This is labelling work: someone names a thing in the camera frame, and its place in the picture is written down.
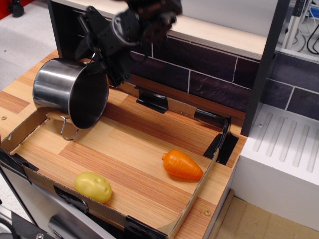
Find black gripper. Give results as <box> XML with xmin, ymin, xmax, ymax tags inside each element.
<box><xmin>74</xmin><ymin>6</ymin><xmax>132</xmax><ymax>87</ymax></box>

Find stainless steel pot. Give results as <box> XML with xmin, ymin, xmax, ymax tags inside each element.
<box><xmin>32</xmin><ymin>58</ymin><xmax>109</xmax><ymax>130</ymax></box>

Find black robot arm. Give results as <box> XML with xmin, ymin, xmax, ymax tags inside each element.
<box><xmin>74</xmin><ymin>0</ymin><xmax>182</xmax><ymax>87</ymax></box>

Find cardboard fence with black tape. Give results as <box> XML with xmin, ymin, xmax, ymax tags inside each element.
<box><xmin>0</xmin><ymin>78</ymin><xmax>246</xmax><ymax>239</ymax></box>

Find black caster wheel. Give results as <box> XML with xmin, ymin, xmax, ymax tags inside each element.
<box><xmin>8</xmin><ymin>0</ymin><xmax>24</xmax><ymax>17</ymax></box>

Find yellow plastic potato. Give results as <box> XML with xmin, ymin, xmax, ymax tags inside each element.
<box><xmin>74</xmin><ymin>171</ymin><xmax>112</xmax><ymax>204</ymax></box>

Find orange plastic carrot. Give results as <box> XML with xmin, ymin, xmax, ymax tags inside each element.
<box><xmin>161</xmin><ymin>149</ymin><xmax>204</xmax><ymax>180</ymax></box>

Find light wooden shelf board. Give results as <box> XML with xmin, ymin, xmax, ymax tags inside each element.
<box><xmin>56</xmin><ymin>0</ymin><xmax>267</xmax><ymax>60</ymax></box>

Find white ribbed drainboard sink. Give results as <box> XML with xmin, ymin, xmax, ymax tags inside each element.
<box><xmin>231</xmin><ymin>105</ymin><xmax>319</xmax><ymax>230</ymax></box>

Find dark right shelf post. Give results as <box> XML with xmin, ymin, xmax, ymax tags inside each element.
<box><xmin>241</xmin><ymin>0</ymin><xmax>290</xmax><ymax>136</ymax></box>

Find cables in background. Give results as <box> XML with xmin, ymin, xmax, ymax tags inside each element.
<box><xmin>295</xmin><ymin>0</ymin><xmax>319</xmax><ymax>54</ymax></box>

